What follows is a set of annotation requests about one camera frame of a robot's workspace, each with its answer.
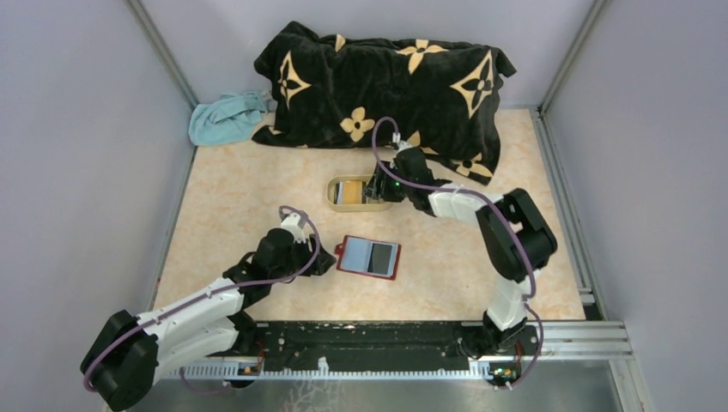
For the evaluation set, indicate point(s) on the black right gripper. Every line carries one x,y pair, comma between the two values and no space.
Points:
379,187

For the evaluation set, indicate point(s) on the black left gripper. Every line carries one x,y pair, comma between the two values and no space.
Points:
322,263

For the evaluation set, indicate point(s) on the dark grey credit card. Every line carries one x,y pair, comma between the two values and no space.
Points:
382,259

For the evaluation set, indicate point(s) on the red leather card holder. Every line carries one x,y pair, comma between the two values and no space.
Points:
353,255

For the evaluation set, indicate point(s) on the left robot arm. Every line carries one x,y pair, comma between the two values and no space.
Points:
188,324

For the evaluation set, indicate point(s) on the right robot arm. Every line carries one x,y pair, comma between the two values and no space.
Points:
518,240

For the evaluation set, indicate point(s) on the beige oval tray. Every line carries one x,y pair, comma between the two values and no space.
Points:
370,206

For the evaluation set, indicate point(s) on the black cream patterned blanket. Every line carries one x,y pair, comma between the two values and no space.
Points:
336,92

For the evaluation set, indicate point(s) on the light blue cloth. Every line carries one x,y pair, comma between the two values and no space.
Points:
230,119

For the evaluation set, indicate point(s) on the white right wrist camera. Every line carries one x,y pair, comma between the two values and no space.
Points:
398,144

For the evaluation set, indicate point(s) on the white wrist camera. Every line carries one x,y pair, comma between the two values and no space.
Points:
294,222
398,144

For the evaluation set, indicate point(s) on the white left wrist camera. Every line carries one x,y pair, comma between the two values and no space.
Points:
294,222

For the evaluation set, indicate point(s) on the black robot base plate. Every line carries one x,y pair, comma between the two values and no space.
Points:
375,347

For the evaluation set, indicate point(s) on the aluminium frame rail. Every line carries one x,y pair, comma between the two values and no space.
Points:
557,341

